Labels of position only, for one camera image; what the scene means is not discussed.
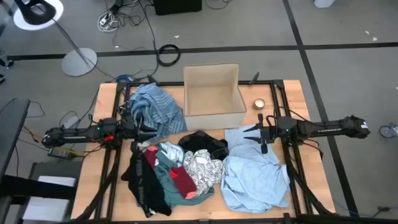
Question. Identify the black mesh garment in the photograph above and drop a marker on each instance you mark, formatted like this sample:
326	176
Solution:
199	140

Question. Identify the white power strip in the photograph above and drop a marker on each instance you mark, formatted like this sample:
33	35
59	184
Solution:
104	19

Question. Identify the grey caster wheel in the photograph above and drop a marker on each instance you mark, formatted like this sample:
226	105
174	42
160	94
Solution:
387	131

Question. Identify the pale blue white garment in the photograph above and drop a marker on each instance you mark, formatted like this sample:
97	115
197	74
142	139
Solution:
172	152

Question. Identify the white black patterned garment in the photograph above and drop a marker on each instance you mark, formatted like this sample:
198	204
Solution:
202	171

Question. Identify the black desk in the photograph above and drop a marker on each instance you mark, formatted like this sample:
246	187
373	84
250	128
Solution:
12	130

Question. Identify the black equipment case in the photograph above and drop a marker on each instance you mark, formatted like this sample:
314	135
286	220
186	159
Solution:
177	6

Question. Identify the cardboard box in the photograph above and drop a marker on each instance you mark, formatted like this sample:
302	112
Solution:
214	102

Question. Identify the light blue shirt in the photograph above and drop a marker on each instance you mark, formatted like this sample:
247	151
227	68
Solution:
252	177

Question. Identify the black Puma garment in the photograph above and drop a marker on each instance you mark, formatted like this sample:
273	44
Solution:
143	186

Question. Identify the roll of tape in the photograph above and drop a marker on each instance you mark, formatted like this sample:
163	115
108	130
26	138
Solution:
259	104

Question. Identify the white floor lamp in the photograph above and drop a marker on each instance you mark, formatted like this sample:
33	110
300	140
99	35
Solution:
79	62

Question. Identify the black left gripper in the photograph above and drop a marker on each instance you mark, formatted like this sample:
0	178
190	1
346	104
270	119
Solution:
130	130

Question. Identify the white floor object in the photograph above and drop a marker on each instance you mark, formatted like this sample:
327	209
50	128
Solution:
325	3

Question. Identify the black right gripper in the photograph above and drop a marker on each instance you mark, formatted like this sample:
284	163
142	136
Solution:
268	135

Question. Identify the teal floral print garment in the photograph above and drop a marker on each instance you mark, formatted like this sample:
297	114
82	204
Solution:
164	177

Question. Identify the black floor plug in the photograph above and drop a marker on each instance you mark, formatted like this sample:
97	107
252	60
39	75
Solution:
384	208

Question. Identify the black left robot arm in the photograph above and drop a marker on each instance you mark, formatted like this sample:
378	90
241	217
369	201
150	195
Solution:
77	134

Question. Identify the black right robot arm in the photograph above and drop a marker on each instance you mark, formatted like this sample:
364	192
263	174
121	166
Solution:
326	129

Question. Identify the black power brick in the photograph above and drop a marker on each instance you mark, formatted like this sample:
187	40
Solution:
60	153

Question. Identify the blue striped garment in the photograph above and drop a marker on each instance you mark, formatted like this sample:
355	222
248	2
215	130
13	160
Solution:
155	105

